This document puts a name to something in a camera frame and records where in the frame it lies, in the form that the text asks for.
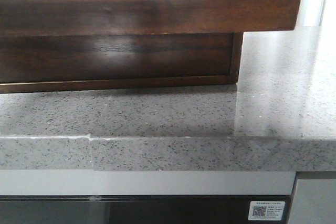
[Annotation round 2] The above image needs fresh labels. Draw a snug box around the wooden drawer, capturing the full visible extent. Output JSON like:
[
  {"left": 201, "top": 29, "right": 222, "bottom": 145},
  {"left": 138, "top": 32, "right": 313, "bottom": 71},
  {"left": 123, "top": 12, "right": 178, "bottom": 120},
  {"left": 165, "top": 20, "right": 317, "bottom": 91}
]
[
  {"left": 1, "top": 0, "right": 301, "bottom": 36},
  {"left": 1, "top": 34, "right": 233, "bottom": 83}
]

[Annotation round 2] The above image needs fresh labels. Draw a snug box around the dark wooden drawer cabinet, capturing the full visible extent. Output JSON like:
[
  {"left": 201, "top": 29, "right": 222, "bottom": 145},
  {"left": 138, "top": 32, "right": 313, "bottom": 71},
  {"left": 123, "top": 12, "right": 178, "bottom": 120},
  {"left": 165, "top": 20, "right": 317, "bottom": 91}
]
[{"left": 1, "top": 33, "right": 243, "bottom": 93}]

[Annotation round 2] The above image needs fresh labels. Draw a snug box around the white QR code sticker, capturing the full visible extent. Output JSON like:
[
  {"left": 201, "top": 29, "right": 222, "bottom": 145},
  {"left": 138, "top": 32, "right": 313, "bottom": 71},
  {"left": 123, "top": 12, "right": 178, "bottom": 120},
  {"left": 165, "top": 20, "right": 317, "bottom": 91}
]
[{"left": 248, "top": 201, "right": 286, "bottom": 221}]

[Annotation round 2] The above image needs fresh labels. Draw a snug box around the grey cabinet door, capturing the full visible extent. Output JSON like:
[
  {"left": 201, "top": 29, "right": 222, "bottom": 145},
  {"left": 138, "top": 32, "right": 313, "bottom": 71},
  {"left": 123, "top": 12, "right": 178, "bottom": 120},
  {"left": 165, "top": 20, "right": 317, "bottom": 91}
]
[{"left": 288, "top": 172, "right": 335, "bottom": 223}]

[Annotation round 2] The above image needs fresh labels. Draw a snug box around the black glass appliance front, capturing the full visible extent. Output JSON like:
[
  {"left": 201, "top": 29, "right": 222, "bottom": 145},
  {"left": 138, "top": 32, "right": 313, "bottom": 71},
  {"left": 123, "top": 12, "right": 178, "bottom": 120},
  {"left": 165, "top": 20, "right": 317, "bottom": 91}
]
[{"left": 1, "top": 195, "right": 291, "bottom": 223}]

